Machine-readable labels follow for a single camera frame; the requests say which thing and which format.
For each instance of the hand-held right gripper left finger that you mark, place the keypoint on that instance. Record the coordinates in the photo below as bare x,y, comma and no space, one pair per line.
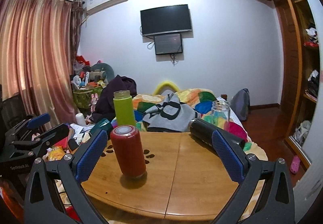
90,157

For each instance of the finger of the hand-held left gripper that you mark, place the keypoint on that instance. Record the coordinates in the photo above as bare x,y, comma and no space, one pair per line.
38,119
51,134

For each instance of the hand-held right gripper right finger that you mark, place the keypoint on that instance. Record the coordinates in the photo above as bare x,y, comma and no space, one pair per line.
227,157

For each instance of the red thermos bottle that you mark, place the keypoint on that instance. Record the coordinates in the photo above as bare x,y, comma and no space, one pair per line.
129,153

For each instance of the yellow snack packet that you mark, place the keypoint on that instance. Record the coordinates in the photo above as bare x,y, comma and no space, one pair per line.
56,153

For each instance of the black mesh chair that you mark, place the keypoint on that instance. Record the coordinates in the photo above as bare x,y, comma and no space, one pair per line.
12,107

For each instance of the white cylinder container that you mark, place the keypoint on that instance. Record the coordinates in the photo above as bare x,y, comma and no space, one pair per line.
81,119

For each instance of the black bottle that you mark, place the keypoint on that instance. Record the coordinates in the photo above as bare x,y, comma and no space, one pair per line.
205,131

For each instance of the clear glass jar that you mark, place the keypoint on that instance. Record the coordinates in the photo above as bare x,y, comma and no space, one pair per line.
221,114

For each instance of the grey backpack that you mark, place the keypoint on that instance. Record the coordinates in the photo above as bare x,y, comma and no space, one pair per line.
241,105

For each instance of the pink bunny toy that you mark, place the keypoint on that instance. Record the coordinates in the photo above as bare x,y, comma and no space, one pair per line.
94,99

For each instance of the colourful patchwork quilt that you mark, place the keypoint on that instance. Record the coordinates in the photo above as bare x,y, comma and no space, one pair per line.
199,105

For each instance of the dark purple garment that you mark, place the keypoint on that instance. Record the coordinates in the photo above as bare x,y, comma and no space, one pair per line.
114,97

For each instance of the pink slipper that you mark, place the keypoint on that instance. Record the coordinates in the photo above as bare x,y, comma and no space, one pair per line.
294,163

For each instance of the pink curtain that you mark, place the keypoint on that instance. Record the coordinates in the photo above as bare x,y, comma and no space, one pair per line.
35,49

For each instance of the grey and black garment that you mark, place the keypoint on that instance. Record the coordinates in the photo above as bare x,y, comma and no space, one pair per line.
167,114

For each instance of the yellow pillow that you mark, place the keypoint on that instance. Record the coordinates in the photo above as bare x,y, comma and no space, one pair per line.
167,86

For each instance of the wooden wardrobe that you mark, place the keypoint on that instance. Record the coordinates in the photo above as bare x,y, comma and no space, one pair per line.
290,62

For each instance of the small black wall monitor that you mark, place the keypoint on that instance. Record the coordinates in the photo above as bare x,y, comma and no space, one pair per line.
168,44

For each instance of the black wall television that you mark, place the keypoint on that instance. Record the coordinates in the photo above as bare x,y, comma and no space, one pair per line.
166,19

